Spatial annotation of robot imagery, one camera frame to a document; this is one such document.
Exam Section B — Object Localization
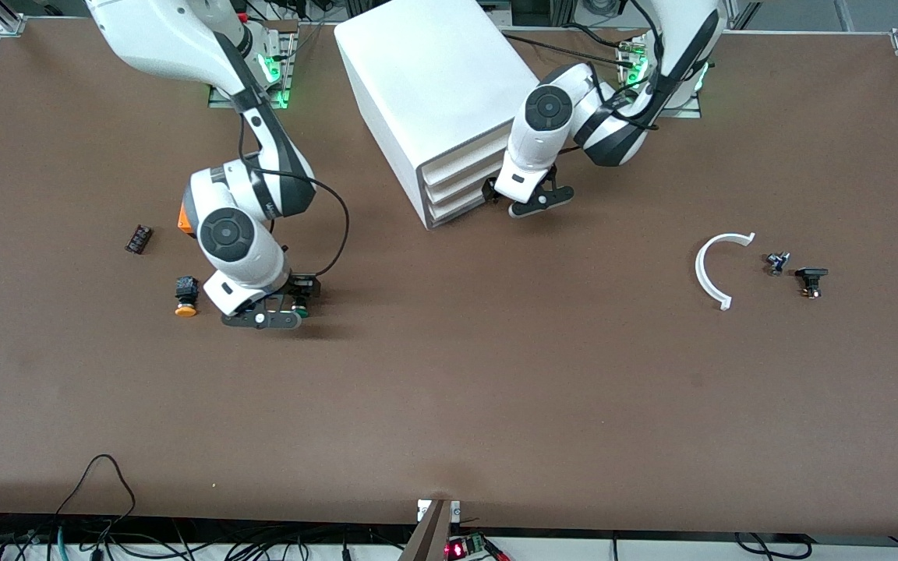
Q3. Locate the black switch part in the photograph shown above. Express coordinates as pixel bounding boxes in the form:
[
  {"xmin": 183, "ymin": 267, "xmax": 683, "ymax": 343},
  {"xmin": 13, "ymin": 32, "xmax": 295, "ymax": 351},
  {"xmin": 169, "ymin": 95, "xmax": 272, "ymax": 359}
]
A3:
[{"xmin": 795, "ymin": 267, "xmax": 829, "ymax": 300}]

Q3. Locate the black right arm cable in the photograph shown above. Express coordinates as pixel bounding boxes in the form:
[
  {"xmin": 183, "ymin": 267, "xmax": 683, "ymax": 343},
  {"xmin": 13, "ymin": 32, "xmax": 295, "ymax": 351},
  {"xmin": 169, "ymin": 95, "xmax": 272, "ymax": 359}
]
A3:
[{"xmin": 237, "ymin": 109, "xmax": 351, "ymax": 279}]

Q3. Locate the black looped cable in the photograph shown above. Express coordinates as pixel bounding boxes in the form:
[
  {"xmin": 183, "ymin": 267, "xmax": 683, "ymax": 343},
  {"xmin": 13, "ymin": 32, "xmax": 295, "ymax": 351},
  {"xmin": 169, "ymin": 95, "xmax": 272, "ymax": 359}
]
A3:
[{"xmin": 54, "ymin": 454, "xmax": 138, "ymax": 538}]

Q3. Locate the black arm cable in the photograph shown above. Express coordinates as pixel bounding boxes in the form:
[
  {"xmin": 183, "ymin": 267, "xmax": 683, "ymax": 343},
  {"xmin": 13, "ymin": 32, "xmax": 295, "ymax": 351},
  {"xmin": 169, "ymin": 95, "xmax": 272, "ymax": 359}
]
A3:
[
  {"xmin": 554, "ymin": 0, "xmax": 669, "ymax": 157},
  {"xmin": 237, "ymin": 109, "xmax": 351, "ymax": 279}
]

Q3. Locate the white curved plastic arc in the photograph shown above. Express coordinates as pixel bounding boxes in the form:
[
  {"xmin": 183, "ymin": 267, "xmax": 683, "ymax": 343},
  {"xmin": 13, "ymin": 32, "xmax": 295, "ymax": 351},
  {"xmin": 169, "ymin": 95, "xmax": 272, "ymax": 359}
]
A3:
[{"xmin": 695, "ymin": 231, "xmax": 756, "ymax": 312}]

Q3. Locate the white middle cabinet drawer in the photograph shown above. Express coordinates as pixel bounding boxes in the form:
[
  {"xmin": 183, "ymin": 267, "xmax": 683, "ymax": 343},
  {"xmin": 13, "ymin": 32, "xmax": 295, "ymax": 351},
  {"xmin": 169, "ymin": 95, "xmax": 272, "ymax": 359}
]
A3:
[{"xmin": 423, "ymin": 150, "xmax": 507, "ymax": 206}]

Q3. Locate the yellow push button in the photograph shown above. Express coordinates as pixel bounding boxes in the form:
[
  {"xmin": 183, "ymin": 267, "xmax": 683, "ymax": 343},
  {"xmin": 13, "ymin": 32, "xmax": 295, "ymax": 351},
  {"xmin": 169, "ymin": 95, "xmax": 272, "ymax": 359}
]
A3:
[{"xmin": 174, "ymin": 276, "xmax": 200, "ymax": 318}]

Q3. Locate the circuit board with red light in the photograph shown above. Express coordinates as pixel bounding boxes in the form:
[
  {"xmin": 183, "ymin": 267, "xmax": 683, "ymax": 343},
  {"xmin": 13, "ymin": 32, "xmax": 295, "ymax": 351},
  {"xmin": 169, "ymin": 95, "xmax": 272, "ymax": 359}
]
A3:
[{"xmin": 444, "ymin": 532, "xmax": 511, "ymax": 561}]

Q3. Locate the black coiled cable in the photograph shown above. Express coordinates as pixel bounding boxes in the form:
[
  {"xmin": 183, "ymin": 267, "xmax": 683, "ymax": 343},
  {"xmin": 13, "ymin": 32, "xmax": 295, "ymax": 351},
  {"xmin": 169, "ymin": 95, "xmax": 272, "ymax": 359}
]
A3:
[{"xmin": 734, "ymin": 532, "xmax": 815, "ymax": 560}]

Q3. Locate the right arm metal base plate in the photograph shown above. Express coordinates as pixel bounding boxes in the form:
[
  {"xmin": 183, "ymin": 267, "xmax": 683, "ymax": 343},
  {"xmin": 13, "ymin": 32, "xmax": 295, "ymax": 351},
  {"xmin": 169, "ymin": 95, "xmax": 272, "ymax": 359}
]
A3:
[{"xmin": 207, "ymin": 31, "xmax": 299, "ymax": 110}]

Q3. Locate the small metal bracket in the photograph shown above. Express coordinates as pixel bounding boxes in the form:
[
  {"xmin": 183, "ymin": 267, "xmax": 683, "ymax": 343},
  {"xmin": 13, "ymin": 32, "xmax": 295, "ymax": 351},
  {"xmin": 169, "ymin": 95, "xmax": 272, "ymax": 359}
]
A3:
[{"xmin": 417, "ymin": 499, "xmax": 462, "ymax": 523}]

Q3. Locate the thin black cable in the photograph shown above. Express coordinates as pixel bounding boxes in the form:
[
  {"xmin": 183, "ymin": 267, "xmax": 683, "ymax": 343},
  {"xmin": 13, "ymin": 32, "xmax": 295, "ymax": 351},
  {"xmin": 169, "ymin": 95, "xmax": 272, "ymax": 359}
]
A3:
[
  {"xmin": 502, "ymin": 33, "xmax": 638, "ymax": 69},
  {"xmin": 562, "ymin": 22, "xmax": 631, "ymax": 49}
]

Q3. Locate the brown support bar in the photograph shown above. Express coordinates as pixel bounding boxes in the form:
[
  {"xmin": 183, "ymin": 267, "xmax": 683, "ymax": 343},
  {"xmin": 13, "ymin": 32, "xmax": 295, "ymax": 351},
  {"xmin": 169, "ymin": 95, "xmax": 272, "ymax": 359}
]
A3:
[{"xmin": 398, "ymin": 500, "xmax": 451, "ymax": 561}]

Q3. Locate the white drawer cabinet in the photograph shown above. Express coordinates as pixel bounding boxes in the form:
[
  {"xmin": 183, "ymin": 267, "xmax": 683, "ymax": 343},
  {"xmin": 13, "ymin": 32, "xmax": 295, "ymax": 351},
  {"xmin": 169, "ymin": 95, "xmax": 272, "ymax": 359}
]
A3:
[{"xmin": 334, "ymin": 0, "xmax": 555, "ymax": 231}]

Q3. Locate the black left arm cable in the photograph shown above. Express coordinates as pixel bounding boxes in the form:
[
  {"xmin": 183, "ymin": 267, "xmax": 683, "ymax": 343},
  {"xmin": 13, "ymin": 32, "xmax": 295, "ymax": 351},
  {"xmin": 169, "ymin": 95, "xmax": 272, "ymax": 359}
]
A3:
[{"xmin": 554, "ymin": 0, "xmax": 669, "ymax": 157}]

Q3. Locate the white highest cabinet drawer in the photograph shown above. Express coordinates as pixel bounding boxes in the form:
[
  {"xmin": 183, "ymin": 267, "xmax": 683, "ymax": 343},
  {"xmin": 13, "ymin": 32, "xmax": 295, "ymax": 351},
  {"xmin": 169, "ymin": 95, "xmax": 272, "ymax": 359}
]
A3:
[{"xmin": 421, "ymin": 126, "xmax": 515, "ymax": 186}]

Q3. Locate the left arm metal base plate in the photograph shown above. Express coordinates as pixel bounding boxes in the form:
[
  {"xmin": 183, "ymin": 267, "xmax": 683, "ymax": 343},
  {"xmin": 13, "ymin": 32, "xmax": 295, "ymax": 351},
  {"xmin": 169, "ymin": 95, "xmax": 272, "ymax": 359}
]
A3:
[{"xmin": 618, "ymin": 35, "xmax": 703, "ymax": 119}]

